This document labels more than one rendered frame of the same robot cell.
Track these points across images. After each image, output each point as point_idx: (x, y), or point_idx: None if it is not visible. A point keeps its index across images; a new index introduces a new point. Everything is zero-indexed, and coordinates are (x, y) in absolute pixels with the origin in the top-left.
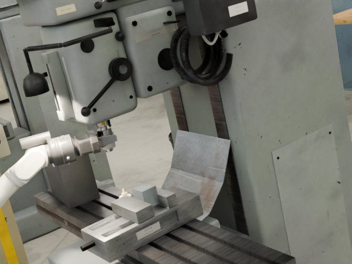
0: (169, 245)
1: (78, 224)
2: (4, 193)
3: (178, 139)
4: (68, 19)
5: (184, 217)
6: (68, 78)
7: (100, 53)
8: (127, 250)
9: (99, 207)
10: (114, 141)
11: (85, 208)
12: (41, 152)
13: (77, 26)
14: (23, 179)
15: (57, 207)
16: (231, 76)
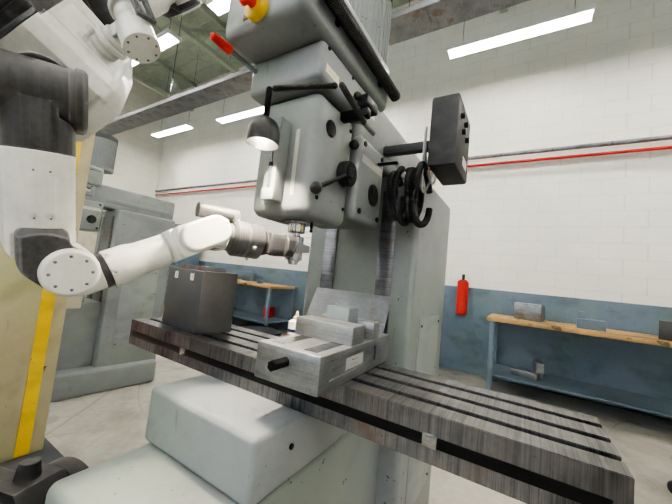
0: (389, 385)
1: (210, 351)
2: (150, 258)
3: (318, 295)
4: None
5: (378, 356)
6: (296, 154)
7: (336, 146)
8: (335, 382)
9: (236, 338)
10: (306, 252)
11: (217, 337)
12: (229, 223)
13: (329, 104)
14: (191, 247)
15: (173, 331)
16: (415, 234)
